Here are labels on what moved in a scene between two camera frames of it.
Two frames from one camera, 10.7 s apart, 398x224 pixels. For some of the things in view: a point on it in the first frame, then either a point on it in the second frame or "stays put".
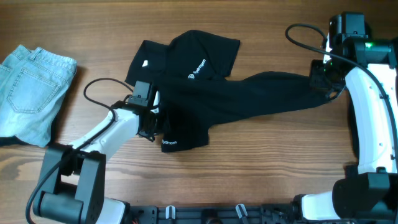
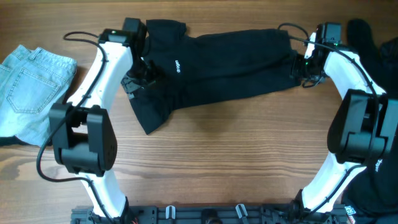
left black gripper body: [150, 130] → [140, 74]
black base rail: [272, 214] stays put
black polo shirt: [188, 78] → [188, 66]
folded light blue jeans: [32, 84] stays put
